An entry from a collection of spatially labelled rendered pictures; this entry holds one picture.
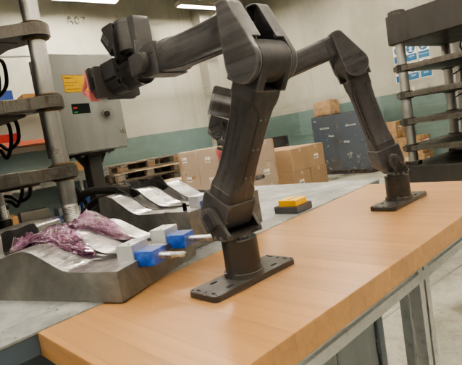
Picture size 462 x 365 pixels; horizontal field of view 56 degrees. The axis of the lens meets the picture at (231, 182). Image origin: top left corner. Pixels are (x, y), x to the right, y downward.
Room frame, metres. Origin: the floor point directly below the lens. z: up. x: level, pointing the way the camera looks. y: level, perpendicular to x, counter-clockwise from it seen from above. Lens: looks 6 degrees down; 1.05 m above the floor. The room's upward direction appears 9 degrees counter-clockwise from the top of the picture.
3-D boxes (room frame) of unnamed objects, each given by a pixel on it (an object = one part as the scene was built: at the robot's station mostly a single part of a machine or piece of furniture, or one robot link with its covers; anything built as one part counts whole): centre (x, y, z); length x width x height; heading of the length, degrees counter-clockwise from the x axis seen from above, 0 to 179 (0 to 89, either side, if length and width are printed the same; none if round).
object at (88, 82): (0.98, 0.25, 1.20); 0.09 x 0.07 x 0.07; 43
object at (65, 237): (0.94, 0.38, 0.90); 0.26 x 0.18 x 0.08; 65
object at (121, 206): (1.26, 0.20, 0.87); 0.50 x 0.26 x 0.14; 47
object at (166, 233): (0.88, 0.11, 0.86); 0.13 x 0.05 x 0.05; 65
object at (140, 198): (1.24, 0.20, 0.92); 0.35 x 0.16 x 0.09; 47
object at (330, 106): (8.41, -2.02, 1.26); 0.42 x 0.33 x 0.29; 38
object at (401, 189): (1.15, -0.44, 0.84); 0.20 x 0.07 x 0.08; 133
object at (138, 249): (0.78, 0.16, 0.86); 0.13 x 0.05 x 0.05; 65
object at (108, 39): (0.94, 0.19, 1.25); 0.07 x 0.06 x 0.11; 133
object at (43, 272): (0.94, 0.38, 0.86); 0.50 x 0.26 x 0.11; 65
